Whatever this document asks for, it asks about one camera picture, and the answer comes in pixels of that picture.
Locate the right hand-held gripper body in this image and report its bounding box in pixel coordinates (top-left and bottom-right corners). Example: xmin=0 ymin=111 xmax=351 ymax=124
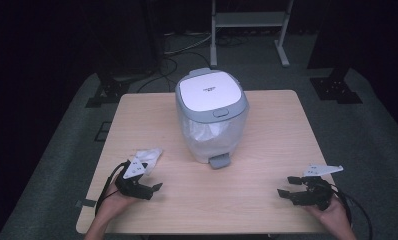
xmin=291 ymin=163 xmax=344 ymax=212

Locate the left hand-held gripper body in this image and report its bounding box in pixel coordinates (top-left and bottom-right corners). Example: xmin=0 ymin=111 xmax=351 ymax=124
xmin=115 ymin=157 xmax=154 ymax=201

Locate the white paper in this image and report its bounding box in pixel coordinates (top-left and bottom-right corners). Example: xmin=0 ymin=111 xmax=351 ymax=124
xmin=130 ymin=147 xmax=164 ymax=176

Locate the white pedal trash can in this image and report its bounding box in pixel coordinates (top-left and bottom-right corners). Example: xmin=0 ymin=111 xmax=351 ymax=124
xmin=174 ymin=67 xmax=250 ymax=170

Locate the person's right hand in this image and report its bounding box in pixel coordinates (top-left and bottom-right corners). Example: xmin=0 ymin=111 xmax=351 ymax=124
xmin=306 ymin=195 xmax=352 ymax=232

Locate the person's left hand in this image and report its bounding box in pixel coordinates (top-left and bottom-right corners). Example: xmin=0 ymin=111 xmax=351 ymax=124
xmin=97 ymin=184 xmax=139 ymax=220

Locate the dark floor socket cover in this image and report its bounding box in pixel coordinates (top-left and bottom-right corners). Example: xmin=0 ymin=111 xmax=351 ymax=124
xmin=93 ymin=121 xmax=112 ymax=143

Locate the grey tape strip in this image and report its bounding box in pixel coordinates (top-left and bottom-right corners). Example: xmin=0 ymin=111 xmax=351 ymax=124
xmin=74 ymin=198 xmax=98 ymax=209

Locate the clear plastic bin liner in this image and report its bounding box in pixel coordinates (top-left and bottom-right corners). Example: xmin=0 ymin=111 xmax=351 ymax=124
xmin=181 ymin=112 xmax=247 ymax=158

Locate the black stand base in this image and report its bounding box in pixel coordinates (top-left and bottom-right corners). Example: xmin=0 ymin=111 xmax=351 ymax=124
xmin=309 ymin=66 xmax=363 ymax=105
xmin=84 ymin=64 xmax=132 ymax=109

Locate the white metal stand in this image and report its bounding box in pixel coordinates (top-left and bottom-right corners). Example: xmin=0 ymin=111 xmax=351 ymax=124
xmin=209 ymin=0 xmax=295 ymax=68

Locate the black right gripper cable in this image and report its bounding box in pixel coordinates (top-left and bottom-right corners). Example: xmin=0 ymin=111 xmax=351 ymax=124
xmin=330 ymin=184 xmax=374 ymax=240

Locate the black floor cable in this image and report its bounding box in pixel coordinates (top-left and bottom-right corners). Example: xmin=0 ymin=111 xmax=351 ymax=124
xmin=136 ymin=49 xmax=212 ymax=94

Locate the light grey floor cable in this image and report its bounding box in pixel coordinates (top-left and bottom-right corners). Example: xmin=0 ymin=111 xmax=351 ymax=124
xmin=162 ymin=30 xmax=212 ymax=56

